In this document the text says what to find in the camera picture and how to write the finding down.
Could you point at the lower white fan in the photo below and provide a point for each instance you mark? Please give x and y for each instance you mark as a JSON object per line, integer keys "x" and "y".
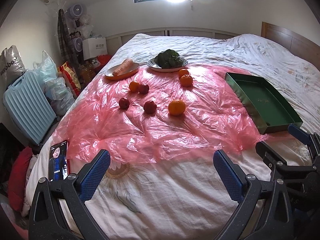
{"x": 77, "y": 44}

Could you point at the wooden headboard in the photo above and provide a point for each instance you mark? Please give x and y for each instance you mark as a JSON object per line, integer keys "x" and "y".
{"x": 297, "y": 44}

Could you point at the orange rimmed plate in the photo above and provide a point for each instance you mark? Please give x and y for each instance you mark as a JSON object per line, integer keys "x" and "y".
{"x": 128, "y": 73}

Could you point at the white paper shopping bag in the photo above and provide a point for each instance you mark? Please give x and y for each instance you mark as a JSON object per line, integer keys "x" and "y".
{"x": 93, "y": 47}

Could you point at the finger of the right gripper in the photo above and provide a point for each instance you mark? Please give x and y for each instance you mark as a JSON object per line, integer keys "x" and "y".
{"x": 310, "y": 140}
{"x": 279, "y": 167}

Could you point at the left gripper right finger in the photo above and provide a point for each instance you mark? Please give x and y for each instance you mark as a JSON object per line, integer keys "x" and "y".
{"x": 275, "y": 220}

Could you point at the light blue suitcase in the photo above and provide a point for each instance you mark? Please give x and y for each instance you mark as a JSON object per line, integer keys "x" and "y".
{"x": 28, "y": 107}

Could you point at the green leafy vegetable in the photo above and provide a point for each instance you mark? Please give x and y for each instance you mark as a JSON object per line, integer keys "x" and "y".
{"x": 168, "y": 55}

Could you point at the upper white fan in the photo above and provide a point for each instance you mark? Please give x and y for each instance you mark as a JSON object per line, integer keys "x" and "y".
{"x": 75, "y": 11}

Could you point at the cooking oil bottle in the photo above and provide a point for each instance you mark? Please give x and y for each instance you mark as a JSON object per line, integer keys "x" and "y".
{"x": 87, "y": 73}

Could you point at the carrot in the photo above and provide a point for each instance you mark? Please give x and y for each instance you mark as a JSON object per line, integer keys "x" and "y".
{"x": 127, "y": 63}

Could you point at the plaid scarf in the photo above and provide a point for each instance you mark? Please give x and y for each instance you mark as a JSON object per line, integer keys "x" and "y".
{"x": 65, "y": 43}

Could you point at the green rectangular tray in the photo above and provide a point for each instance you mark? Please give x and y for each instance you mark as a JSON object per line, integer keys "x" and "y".
{"x": 269, "y": 110}

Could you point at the silver printed bag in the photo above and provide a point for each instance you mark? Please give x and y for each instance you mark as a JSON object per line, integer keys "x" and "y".
{"x": 12, "y": 66}

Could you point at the smartphone in red case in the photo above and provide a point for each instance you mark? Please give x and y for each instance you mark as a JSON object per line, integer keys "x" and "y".
{"x": 58, "y": 167}

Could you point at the white fan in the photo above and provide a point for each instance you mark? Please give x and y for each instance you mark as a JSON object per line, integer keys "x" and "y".
{"x": 77, "y": 44}
{"x": 75, "y": 11}

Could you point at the clear plastic bag of items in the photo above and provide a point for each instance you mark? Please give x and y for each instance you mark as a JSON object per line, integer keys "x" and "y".
{"x": 59, "y": 95}

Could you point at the large orange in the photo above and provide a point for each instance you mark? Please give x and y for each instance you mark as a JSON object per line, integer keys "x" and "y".
{"x": 176, "y": 107}

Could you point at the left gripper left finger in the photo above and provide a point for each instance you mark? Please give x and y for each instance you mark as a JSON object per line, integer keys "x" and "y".
{"x": 47, "y": 220}

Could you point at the red apple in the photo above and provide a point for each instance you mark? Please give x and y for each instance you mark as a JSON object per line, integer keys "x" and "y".
{"x": 150, "y": 107}
{"x": 124, "y": 103}
{"x": 143, "y": 89}

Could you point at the translucent blue plastic bag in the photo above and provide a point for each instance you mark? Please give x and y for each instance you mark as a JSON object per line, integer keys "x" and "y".
{"x": 45, "y": 70}

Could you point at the pink plastic sheet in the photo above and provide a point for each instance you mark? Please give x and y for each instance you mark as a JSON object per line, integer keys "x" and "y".
{"x": 214, "y": 119}

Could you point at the orange pair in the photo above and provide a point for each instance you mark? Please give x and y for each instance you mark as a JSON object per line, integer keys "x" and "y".
{"x": 186, "y": 81}
{"x": 182, "y": 72}

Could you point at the red pillow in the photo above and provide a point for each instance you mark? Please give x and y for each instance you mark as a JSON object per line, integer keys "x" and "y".
{"x": 16, "y": 183}

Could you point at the small orange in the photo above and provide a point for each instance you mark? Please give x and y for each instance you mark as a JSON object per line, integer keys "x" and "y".
{"x": 134, "y": 86}

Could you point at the red yellow rice bag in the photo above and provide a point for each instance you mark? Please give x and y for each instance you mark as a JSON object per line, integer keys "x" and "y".
{"x": 70, "y": 78}

